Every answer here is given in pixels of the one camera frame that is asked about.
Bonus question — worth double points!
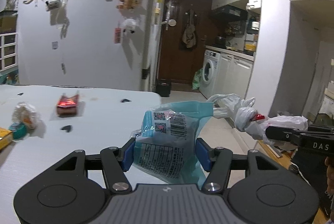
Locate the white refrigerator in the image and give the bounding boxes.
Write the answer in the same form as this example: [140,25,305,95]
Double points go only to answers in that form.
[141,0,160,92]

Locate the white paper wad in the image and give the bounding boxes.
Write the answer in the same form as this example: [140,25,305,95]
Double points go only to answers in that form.
[12,102,40,130]

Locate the small black floor box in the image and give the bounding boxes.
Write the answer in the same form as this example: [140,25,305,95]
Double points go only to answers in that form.
[155,79,172,97]

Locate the red cigarette pack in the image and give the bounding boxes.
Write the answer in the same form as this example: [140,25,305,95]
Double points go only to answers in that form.
[56,92,79,116]

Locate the white washing machine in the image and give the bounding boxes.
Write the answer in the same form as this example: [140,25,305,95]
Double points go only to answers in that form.
[199,49,220,98]

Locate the dark wooden door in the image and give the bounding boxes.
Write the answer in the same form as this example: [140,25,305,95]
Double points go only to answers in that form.
[157,0,219,84]

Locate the white plush sheep ornament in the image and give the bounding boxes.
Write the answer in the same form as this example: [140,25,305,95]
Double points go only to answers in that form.
[121,18,138,34]

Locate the green bag by washer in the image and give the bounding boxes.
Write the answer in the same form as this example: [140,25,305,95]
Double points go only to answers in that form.
[192,68,203,90]

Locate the hanging brown bag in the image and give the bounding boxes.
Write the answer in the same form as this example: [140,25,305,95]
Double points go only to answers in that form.
[182,9,196,49]

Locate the white kitchen cabinets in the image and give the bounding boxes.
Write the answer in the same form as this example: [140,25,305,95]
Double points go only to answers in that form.
[214,52,253,98]

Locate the white drawer cabinet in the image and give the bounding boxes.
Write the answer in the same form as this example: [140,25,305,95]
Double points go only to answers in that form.
[0,33,18,72]

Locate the yellow carton box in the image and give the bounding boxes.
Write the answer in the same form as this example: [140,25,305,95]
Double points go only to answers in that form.
[0,128,14,150]

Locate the white pink plastic bag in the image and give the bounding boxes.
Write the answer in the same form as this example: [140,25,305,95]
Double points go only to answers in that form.
[207,94,308,150]

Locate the teal snack wrapper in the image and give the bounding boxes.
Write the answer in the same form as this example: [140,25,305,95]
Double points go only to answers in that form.
[133,101,213,187]

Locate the teal round small container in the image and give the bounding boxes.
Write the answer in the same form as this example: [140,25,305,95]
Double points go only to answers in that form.
[9,122,28,140]

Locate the black lined trash can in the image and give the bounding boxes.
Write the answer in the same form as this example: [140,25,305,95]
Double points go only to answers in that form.
[276,111,294,121]

